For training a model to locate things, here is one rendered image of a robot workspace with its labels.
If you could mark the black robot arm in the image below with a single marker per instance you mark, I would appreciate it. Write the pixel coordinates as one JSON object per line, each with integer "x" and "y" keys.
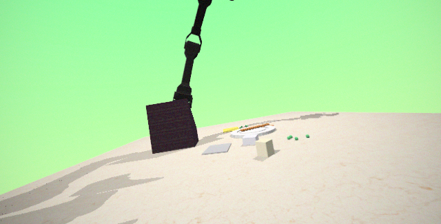
{"x": 184, "y": 91}

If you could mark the beige cube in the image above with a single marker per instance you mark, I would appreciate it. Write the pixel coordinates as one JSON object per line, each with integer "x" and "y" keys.
{"x": 264, "y": 147}

